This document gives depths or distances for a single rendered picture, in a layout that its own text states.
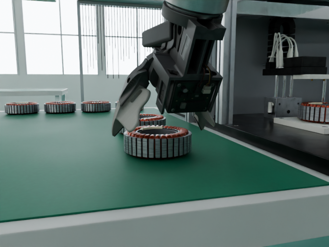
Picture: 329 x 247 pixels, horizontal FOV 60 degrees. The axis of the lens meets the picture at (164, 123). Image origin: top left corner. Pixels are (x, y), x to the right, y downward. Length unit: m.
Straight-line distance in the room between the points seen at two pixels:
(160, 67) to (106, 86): 6.57
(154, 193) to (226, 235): 0.08
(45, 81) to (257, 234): 6.75
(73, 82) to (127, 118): 6.52
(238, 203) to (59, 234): 0.17
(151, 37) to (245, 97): 0.50
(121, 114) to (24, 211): 0.18
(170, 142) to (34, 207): 0.21
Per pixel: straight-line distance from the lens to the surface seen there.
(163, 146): 0.42
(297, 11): 0.77
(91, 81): 6.90
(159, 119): 0.62
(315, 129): 0.61
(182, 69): 0.33
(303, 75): 0.71
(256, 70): 0.88
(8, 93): 3.50
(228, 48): 0.67
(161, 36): 0.39
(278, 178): 0.38
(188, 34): 0.32
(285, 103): 0.78
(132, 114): 0.39
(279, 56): 0.78
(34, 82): 7.00
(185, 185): 0.33
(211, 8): 0.32
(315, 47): 1.01
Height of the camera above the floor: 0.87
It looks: 9 degrees down
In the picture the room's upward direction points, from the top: straight up
